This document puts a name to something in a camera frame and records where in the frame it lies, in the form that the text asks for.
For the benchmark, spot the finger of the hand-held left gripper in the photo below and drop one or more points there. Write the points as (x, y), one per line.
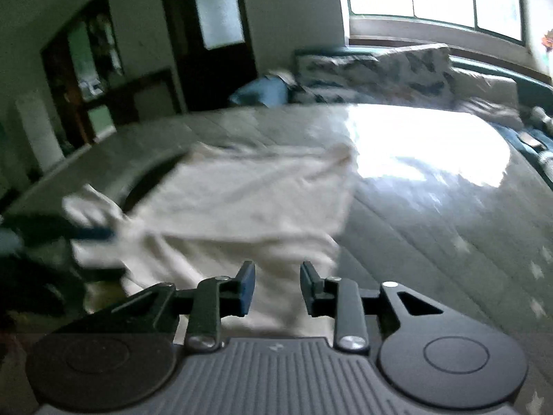
(86, 230)

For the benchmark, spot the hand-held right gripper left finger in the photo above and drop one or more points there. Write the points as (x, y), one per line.
(247, 287)

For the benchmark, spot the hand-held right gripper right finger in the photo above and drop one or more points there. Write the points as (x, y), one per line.
(307, 287)

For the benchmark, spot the cream garment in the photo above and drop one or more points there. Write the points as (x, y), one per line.
(242, 207)

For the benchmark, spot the round black induction cooktop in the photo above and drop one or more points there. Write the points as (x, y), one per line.
(140, 188)

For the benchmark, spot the white refrigerator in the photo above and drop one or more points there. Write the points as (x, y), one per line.
(39, 129)

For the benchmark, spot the dark wooden display cabinet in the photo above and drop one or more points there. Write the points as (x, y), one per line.
(56, 78)

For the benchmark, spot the dark door with frosted glass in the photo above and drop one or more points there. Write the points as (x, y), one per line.
(194, 73)

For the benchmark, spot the blue blanket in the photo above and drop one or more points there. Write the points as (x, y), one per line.
(263, 90)

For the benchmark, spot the beige towel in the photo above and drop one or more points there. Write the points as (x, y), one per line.
(281, 77)

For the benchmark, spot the butterfly print pillow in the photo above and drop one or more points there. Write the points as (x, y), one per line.
(337, 71)
(419, 69)

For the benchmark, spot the beige cushion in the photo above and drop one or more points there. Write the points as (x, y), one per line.
(484, 86)

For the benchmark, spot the grey soft toy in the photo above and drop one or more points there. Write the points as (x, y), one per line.
(542, 116)

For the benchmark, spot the teal sofa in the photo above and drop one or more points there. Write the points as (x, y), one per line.
(531, 90)

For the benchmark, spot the colourful pinwheel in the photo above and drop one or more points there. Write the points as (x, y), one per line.
(548, 43)

